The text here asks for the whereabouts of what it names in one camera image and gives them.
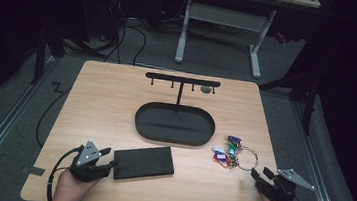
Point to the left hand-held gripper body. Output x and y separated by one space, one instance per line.
88 158

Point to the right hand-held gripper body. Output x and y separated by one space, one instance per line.
279 191

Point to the black wallet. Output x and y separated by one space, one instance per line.
143 162

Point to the black key rack with tray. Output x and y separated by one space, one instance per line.
174 125

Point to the person's left hand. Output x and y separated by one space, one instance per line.
68 191

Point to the grey tape strip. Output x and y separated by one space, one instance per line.
33 170

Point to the black metal stand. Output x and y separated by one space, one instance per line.
40 56
309 104

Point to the grey round table grommet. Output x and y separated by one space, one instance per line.
205 89

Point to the black computer tower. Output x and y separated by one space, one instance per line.
114 3

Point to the white-framed wooden desk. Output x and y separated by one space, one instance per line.
225 16

